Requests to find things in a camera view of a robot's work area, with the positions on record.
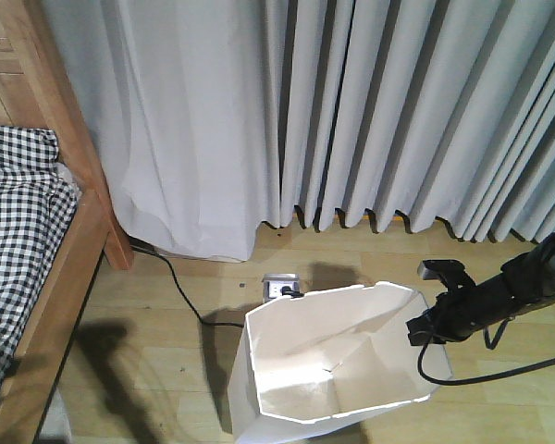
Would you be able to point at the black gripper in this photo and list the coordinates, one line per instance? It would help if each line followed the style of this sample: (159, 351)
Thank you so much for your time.
(434, 324)

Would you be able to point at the white paper trash bin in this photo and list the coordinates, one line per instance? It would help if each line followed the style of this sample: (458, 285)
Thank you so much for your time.
(309, 366)

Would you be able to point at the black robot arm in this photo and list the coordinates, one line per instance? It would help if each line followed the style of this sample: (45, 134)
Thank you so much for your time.
(525, 283)

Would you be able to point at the white floor power socket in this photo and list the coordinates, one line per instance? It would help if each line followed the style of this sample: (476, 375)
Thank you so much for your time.
(276, 286)

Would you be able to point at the light grey curtain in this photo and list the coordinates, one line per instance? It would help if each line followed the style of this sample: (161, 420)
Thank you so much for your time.
(213, 117)

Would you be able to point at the black white checkered bedding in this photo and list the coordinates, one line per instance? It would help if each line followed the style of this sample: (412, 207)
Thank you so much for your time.
(36, 208)

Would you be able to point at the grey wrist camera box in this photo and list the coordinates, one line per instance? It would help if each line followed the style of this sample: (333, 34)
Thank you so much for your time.
(450, 272)

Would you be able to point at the wooden bed frame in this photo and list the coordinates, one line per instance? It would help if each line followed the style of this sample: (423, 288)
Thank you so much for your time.
(35, 93)

